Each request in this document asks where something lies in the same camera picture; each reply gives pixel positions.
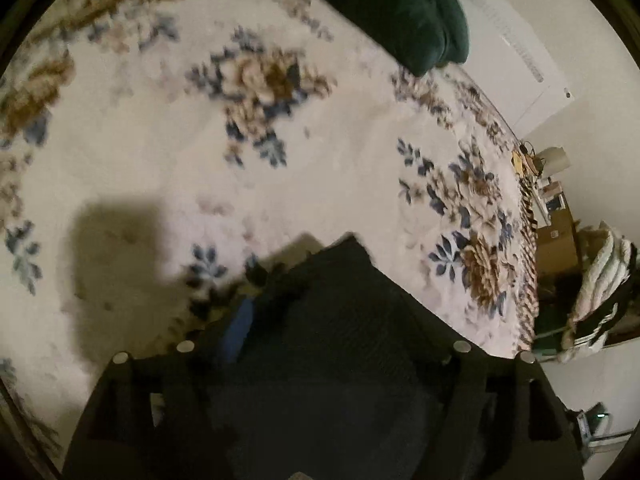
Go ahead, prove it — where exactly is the black small garment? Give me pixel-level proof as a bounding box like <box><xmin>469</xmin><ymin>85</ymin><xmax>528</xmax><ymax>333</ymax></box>
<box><xmin>200</xmin><ymin>232</ymin><xmax>506</xmax><ymax>480</ymax></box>

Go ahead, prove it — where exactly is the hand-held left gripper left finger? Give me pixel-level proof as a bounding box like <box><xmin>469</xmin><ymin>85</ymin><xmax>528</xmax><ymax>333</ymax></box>
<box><xmin>62</xmin><ymin>296</ymin><xmax>257</xmax><ymax>480</ymax></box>

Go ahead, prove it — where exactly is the white floral blanket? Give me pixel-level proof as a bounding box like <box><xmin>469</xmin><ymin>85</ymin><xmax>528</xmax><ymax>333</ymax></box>
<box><xmin>0</xmin><ymin>0</ymin><xmax>542</xmax><ymax>466</ymax></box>

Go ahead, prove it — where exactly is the dark green pillow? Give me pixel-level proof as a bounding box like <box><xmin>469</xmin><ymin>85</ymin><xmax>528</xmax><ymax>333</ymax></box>
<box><xmin>240</xmin><ymin>0</ymin><xmax>471</xmax><ymax>79</ymax></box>

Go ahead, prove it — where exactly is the brown cardboard box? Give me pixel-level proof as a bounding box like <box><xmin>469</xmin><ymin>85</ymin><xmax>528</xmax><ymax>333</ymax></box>
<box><xmin>534</xmin><ymin>206</ymin><xmax>582</xmax><ymax>277</ymax></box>

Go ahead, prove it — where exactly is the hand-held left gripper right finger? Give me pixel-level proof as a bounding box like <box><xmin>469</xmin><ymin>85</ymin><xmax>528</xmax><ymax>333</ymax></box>
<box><xmin>415</xmin><ymin>340</ymin><xmax>586</xmax><ymax>480</ymax></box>

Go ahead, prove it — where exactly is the white and green cloth pile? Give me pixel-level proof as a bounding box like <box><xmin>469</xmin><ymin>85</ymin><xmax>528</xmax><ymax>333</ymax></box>
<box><xmin>557</xmin><ymin>221</ymin><xmax>640</xmax><ymax>365</ymax></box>

